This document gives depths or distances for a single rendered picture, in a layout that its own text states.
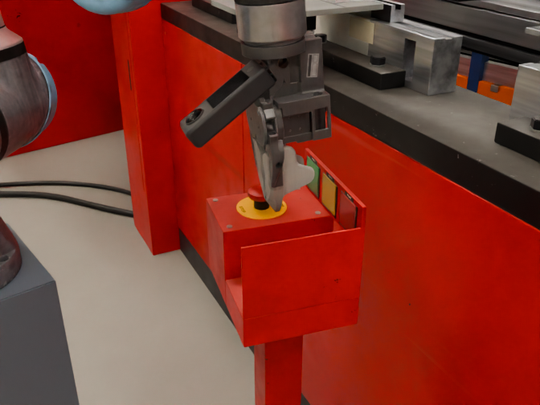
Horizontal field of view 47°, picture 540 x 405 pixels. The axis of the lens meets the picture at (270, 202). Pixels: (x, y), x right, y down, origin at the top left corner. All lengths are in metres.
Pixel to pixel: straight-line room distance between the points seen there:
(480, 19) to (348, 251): 0.71
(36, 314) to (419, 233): 0.55
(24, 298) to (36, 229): 1.80
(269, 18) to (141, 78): 1.38
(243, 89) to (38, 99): 0.29
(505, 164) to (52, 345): 0.61
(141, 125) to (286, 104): 1.40
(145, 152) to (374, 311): 1.17
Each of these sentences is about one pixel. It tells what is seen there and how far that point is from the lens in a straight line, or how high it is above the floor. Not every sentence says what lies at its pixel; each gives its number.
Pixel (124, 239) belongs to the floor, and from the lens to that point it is 2.39.
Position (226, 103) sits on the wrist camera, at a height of 0.98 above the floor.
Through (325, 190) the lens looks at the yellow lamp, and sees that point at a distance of 0.86.
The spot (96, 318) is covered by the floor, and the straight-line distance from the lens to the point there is 2.01.
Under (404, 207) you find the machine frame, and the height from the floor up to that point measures 0.75.
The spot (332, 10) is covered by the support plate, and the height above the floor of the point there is 1.00.
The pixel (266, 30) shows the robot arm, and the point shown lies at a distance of 0.66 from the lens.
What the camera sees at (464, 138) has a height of 0.88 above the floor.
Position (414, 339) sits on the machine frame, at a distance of 1.05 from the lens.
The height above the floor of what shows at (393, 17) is 0.98.
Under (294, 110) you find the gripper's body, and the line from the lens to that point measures 0.69.
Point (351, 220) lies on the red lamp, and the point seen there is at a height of 0.81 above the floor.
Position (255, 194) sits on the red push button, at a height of 0.81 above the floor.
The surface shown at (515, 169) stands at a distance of 0.83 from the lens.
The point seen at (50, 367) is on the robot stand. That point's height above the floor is 0.66.
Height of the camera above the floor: 1.19
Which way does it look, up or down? 27 degrees down
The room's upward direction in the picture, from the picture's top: straight up
